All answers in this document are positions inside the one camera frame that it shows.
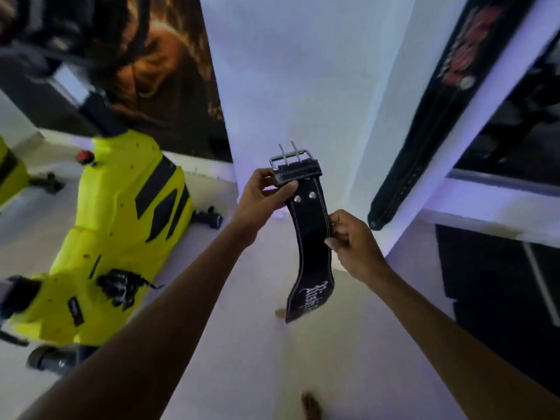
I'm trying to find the person's right hand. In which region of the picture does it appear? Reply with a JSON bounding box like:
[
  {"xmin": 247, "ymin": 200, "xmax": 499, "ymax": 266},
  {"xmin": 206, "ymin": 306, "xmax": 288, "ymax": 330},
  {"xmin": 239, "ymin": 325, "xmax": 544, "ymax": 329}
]
[{"xmin": 324, "ymin": 209, "xmax": 391, "ymax": 285}]

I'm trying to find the person's left hand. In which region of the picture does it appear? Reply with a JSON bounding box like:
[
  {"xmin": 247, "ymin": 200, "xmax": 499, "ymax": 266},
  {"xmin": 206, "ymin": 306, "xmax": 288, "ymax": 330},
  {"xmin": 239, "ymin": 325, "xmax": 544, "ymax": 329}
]
[{"xmin": 230, "ymin": 168, "xmax": 299, "ymax": 246}]

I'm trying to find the black leather weightlifting belt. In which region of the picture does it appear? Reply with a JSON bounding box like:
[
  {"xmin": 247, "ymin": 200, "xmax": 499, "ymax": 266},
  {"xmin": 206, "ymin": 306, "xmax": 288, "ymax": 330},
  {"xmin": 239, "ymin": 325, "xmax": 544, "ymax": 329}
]
[{"xmin": 269, "ymin": 141, "xmax": 335, "ymax": 324}]

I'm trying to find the person's left forearm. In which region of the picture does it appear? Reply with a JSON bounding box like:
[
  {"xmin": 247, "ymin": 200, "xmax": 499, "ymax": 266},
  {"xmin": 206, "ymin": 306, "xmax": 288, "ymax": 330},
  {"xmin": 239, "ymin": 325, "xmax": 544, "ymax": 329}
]
[{"xmin": 17, "ymin": 218, "xmax": 254, "ymax": 420}]

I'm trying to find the person's right forearm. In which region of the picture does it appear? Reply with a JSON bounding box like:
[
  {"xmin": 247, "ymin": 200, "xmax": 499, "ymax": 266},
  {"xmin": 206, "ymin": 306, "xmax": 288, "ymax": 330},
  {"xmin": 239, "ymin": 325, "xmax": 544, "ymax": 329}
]
[{"xmin": 363, "ymin": 263, "xmax": 560, "ymax": 420}]

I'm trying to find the black belt with red print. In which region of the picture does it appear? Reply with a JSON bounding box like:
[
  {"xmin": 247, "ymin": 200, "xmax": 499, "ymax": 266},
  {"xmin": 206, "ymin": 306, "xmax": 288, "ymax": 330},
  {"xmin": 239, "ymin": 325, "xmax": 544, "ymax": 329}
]
[{"xmin": 367, "ymin": 0, "xmax": 540, "ymax": 231}]

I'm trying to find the black floor mat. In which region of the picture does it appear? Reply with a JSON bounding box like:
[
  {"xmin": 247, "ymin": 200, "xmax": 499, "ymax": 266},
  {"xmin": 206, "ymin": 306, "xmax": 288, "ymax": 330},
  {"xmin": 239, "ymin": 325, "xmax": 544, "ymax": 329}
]
[{"xmin": 435, "ymin": 224, "xmax": 560, "ymax": 398}]

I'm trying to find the yellow exercise bike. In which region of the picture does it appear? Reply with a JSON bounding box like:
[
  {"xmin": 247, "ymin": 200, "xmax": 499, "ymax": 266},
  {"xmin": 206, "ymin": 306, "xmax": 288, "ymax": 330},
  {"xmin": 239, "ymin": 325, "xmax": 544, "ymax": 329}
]
[{"xmin": 0, "ymin": 61, "xmax": 224, "ymax": 376}]

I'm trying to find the person's foot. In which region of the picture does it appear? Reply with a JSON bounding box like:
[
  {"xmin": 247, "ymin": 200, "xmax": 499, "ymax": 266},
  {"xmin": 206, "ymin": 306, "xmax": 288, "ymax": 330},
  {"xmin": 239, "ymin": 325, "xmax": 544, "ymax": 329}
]
[{"xmin": 301, "ymin": 393, "xmax": 323, "ymax": 420}]

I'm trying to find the yellow exercise machine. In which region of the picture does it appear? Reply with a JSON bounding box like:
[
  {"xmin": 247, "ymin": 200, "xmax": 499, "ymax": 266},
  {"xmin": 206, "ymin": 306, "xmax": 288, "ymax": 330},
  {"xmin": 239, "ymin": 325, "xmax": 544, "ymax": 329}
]
[{"xmin": 0, "ymin": 136, "xmax": 65, "ymax": 211}]

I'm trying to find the dark wall poster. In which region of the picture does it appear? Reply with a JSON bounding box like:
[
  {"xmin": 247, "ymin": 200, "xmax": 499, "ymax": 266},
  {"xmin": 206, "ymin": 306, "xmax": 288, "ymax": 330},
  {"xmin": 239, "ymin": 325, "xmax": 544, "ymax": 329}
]
[{"xmin": 0, "ymin": 0, "xmax": 233, "ymax": 163}]

